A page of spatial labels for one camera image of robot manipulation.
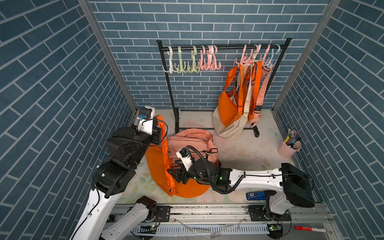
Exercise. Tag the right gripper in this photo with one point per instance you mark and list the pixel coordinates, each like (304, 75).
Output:
(182, 172)

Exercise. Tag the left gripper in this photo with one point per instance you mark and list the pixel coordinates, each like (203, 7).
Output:
(155, 134)

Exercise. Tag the orange sling bag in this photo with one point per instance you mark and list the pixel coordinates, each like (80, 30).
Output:
(242, 82)
(159, 162)

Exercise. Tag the pink sling bag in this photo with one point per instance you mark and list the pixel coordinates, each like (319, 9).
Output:
(261, 77)
(201, 140)

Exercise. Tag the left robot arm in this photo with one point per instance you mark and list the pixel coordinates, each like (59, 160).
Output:
(127, 146)

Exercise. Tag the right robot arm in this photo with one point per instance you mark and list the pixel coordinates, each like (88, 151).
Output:
(284, 187)

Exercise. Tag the beige sling bag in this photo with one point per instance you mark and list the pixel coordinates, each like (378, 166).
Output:
(231, 129)

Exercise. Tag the green plastic hook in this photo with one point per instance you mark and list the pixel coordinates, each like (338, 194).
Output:
(181, 67)
(194, 68)

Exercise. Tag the white plastic hook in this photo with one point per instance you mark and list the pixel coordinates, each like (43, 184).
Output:
(170, 60)

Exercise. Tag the blue black stapler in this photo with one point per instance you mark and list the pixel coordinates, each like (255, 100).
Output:
(256, 196)

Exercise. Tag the pink pen cup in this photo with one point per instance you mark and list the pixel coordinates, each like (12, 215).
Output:
(291, 144)

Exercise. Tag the red white marker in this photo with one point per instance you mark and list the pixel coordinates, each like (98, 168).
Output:
(310, 229)

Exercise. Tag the black clothes rack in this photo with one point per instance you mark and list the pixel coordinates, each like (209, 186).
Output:
(176, 110)

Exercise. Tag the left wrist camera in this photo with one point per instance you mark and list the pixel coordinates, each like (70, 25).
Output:
(144, 120)

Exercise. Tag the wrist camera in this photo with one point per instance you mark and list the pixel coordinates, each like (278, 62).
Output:
(184, 159)
(144, 120)

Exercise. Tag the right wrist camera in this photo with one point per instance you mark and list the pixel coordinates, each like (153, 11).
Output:
(184, 159)

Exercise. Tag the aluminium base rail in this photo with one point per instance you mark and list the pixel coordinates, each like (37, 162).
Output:
(216, 220)

